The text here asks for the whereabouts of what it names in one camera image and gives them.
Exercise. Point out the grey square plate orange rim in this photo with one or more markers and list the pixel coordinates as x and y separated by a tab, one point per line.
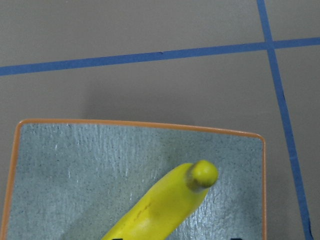
74	179

